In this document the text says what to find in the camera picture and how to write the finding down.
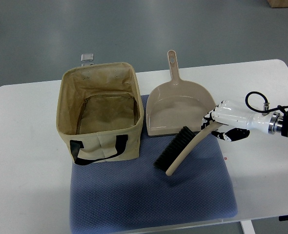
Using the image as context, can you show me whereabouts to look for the beige plastic dustpan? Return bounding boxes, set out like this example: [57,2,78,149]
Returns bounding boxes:
[146,50,216,137]

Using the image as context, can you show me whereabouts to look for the beige hand broom black bristles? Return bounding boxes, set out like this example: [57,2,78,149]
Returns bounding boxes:
[154,121,222,176]

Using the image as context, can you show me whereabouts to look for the cardboard box corner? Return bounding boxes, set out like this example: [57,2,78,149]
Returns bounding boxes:
[267,0,288,8]

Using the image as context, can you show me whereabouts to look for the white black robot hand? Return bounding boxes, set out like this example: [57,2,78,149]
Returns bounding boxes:
[201,100,280,141]

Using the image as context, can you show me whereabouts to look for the yellow fabric bag black handle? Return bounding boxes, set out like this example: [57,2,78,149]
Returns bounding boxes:
[56,62,144,166]

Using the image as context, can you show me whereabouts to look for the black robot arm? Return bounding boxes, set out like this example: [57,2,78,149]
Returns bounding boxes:
[245,91,288,137]

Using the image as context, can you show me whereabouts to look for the blue textured cushion mat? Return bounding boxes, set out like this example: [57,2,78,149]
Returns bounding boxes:
[69,95,239,234]

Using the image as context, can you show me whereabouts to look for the white table leg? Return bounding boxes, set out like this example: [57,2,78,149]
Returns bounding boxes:
[240,220,256,234]

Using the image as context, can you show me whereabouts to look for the small metal clip block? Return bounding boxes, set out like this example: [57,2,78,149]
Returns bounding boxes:
[81,53,94,66]

